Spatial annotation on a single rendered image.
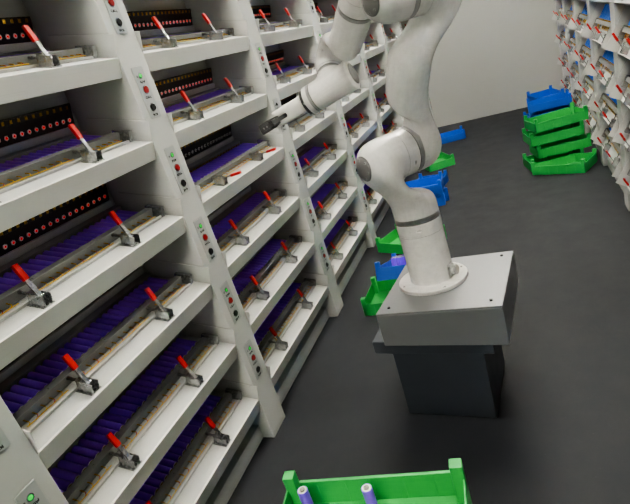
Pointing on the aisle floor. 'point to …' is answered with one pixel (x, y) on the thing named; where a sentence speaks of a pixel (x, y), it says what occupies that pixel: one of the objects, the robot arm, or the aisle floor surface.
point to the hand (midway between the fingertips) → (268, 126)
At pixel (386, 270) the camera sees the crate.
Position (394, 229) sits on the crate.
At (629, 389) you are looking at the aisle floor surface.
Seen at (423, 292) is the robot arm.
